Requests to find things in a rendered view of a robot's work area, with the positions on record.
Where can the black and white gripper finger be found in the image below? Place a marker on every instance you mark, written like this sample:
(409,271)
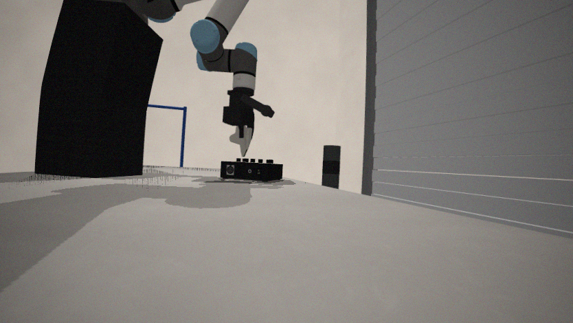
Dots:
(240,135)
(250,132)

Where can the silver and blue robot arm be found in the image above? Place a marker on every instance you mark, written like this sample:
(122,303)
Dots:
(208,36)

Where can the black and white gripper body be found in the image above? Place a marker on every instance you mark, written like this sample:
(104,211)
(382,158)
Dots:
(232,113)

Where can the black fader panel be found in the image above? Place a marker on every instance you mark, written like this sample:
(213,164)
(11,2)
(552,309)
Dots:
(251,171)

